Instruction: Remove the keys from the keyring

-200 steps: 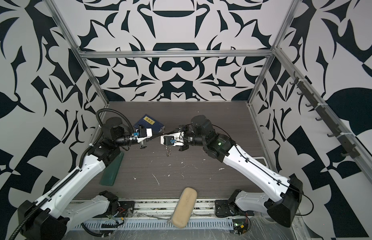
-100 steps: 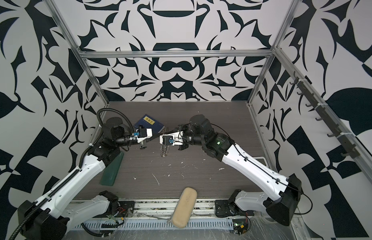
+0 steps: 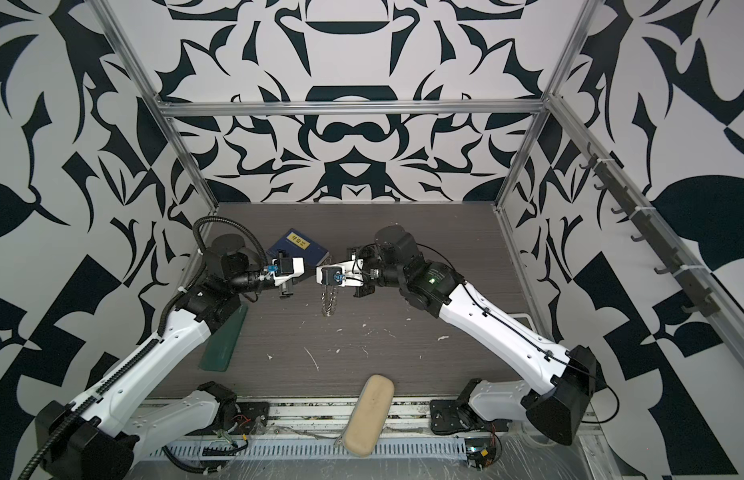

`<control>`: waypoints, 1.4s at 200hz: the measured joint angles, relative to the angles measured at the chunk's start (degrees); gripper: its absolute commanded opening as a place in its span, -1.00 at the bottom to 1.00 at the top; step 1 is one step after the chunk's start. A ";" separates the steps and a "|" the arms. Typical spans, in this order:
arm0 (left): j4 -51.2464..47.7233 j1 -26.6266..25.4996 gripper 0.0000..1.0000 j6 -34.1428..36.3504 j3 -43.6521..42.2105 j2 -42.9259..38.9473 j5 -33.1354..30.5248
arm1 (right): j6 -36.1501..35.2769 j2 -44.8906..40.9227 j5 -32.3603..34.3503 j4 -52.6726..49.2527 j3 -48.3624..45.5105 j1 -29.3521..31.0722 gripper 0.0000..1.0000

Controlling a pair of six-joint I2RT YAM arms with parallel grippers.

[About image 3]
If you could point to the green case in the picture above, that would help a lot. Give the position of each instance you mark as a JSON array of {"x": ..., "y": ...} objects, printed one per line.
[{"x": 222, "y": 344}]

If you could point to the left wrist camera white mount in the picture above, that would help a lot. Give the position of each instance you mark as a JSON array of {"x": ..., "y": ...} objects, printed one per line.
[{"x": 283, "y": 264}]

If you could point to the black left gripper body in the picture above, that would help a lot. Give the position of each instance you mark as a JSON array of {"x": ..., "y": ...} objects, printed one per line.
[{"x": 284, "y": 290}]

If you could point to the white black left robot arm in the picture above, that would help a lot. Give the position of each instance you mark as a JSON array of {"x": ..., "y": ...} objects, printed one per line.
[{"x": 95, "y": 436}]

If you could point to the perforated white cable tray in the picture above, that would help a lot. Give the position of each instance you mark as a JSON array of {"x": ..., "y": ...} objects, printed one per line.
[{"x": 444, "y": 448}]

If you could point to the beige oblong pouch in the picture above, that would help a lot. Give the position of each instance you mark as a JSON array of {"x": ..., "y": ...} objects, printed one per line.
[{"x": 369, "y": 416}]

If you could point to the blue notebook with yellow label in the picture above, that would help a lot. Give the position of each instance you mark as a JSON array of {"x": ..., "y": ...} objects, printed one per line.
[{"x": 298, "y": 244}]

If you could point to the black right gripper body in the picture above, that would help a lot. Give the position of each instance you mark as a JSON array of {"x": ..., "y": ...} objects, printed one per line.
[{"x": 376, "y": 268}]

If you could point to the white digital scale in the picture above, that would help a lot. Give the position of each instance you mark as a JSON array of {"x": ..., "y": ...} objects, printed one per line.
[{"x": 525, "y": 319}]

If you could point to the black wall hook rail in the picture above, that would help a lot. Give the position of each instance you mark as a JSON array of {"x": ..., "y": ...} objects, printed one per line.
[{"x": 654, "y": 230}]

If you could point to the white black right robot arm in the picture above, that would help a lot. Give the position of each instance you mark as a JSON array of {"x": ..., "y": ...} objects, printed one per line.
[{"x": 557, "y": 383}]

